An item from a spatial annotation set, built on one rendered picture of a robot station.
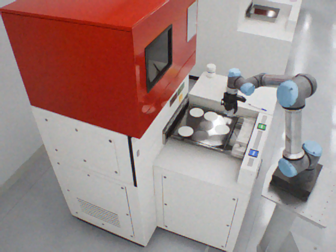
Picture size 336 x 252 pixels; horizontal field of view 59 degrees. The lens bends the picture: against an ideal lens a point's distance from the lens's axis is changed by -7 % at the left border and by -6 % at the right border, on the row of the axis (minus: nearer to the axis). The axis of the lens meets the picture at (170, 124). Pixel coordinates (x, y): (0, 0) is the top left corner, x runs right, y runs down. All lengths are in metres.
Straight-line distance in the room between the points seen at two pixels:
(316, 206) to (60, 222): 2.00
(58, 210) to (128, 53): 1.92
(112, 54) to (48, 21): 0.34
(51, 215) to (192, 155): 1.44
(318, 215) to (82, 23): 1.58
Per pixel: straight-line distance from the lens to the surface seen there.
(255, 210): 2.87
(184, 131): 2.12
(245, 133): 2.18
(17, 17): 1.66
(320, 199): 2.03
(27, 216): 3.02
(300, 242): 2.80
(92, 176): 2.09
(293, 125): 1.62
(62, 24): 1.47
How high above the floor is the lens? 2.31
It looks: 41 degrees down
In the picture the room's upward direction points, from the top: straight up
